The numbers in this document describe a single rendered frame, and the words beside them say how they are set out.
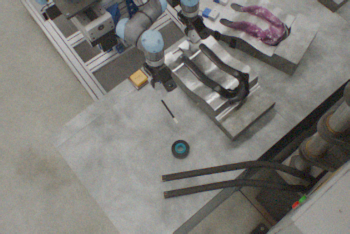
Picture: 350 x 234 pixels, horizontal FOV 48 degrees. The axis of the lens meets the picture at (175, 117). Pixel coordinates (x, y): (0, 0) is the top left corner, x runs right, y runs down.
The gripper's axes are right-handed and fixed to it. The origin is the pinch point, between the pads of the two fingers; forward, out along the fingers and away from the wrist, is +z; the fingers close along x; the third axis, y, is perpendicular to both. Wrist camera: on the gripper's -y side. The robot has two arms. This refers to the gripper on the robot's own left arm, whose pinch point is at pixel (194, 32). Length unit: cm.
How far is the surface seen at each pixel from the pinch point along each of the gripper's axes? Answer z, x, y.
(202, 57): 3.9, 4.0, -10.5
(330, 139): -45, 4, -71
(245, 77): -3.7, -1.9, -32.2
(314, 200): -68, 26, -77
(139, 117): 6.6, 44.5, -12.2
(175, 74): 1.9, 19.1, -8.9
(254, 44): 5.7, -18.5, -21.4
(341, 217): -69, 24, -84
